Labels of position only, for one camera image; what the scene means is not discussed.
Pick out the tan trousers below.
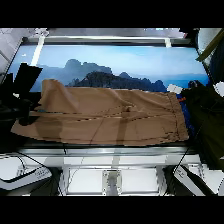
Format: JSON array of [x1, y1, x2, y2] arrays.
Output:
[[10, 78, 190, 147]]

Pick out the silver frame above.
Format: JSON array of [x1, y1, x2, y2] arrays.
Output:
[[0, 28, 224, 196]]

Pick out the black cable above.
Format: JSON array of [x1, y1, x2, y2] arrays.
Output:
[[0, 152, 51, 183], [173, 123, 202, 172]]

